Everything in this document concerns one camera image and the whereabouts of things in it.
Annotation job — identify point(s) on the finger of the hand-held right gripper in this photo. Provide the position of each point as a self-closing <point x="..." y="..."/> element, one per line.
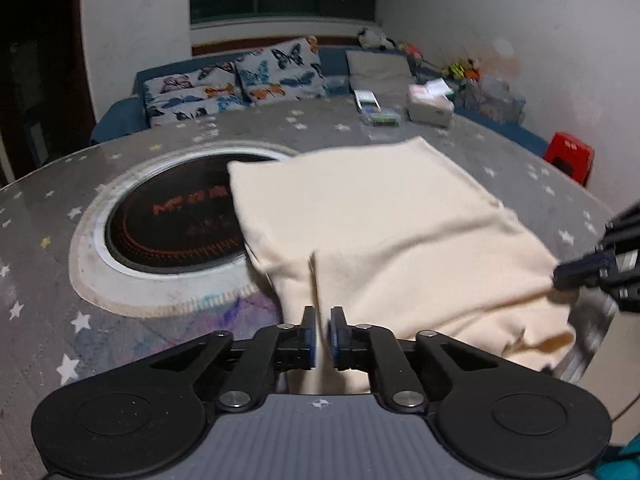
<point x="580" y="270"/>

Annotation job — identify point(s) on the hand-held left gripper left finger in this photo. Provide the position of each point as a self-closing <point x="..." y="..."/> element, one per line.
<point x="311" y="341"/>

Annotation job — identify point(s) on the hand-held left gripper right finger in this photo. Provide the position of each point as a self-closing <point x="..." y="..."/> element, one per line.
<point x="336" y="346"/>

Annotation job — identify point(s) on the cream sweater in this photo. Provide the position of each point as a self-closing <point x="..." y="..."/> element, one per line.
<point x="390" y="235"/>

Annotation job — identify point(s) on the grey star print tablecloth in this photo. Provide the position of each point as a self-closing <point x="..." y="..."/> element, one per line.
<point x="525" y="175"/>

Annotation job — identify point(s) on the red plastic stool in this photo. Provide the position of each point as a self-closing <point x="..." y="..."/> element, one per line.
<point x="570" y="155"/>

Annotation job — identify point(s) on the round black induction cooktop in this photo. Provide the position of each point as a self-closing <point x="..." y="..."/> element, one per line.
<point x="165" y="220"/>

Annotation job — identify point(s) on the clear plastic storage box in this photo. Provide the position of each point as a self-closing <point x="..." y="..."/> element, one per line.
<point x="492" y="100"/>

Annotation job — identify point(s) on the teal cloth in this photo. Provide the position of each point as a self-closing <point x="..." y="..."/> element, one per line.
<point x="622" y="462"/>

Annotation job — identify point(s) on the beige tissue box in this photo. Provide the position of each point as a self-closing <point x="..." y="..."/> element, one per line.
<point x="430" y="110"/>

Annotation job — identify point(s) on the clear box of colourful pieces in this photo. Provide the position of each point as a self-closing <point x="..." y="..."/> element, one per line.
<point x="382" y="118"/>

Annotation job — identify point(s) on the white remote control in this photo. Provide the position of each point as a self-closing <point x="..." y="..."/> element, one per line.
<point x="365" y="100"/>

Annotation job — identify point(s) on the butterfly print pillow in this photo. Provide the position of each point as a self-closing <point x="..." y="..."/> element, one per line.
<point x="280" y="72"/>
<point x="190" y="95"/>

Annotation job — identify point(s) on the plain grey pillow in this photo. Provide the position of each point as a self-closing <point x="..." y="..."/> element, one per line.
<point x="380" y="72"/>

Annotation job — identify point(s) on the pink and orange plush toys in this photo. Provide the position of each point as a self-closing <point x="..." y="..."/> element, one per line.
<point x="410" y="50"/>

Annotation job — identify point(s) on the blue corner sofa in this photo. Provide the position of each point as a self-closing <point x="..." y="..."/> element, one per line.
<point x="120" y="120"/>

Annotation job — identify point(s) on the black and white plush toy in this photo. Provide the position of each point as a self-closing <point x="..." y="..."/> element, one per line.
<point x="372" y="37"/>

